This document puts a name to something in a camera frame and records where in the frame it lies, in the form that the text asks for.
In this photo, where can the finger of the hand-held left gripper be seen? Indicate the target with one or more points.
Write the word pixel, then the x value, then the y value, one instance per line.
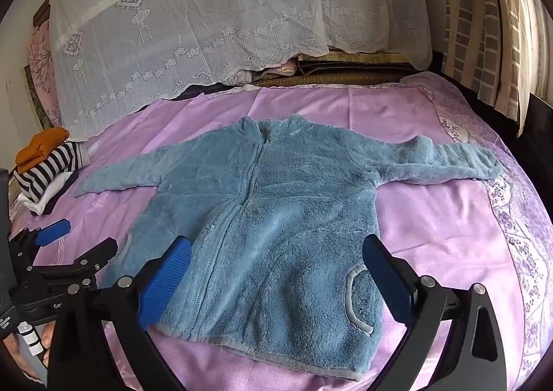
pixel 52 231
pixel 93 258

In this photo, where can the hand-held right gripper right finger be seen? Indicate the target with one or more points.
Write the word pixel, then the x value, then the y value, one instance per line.
pixel 386 283

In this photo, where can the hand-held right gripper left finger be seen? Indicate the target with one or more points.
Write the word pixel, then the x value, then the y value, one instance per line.
pixel 166 283

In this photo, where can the grey-blue fluffy towel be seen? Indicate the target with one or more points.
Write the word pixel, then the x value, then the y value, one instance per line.
pixel 276 218

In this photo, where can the person's left hand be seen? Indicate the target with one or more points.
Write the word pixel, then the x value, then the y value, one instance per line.
pixel 15 358

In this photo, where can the white folded garment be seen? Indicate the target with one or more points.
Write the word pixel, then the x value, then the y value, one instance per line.
pixel 43 196

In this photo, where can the pink bed sheet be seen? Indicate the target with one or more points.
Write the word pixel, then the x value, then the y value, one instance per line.
pixel 432 244

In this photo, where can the black white striped garment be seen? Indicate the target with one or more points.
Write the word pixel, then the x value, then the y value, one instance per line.
pixel 47 171

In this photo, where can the orange folded garment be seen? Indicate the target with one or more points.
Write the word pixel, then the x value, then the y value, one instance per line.
pixel 41 148

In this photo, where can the purple floral bedspread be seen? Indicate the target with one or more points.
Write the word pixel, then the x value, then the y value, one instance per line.
pixel 514 209

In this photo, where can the pink floral blanket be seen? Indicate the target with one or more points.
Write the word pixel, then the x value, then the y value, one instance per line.
pixel 41 71

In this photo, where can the stack of folded bedding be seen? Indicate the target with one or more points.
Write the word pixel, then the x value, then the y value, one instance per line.
pixel 345 60

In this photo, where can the white lace cloth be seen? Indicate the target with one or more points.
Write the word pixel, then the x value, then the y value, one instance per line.
pixel 194 19

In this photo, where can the brick pattern curtain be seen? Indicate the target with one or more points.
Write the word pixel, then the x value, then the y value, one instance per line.
pixel 484 15

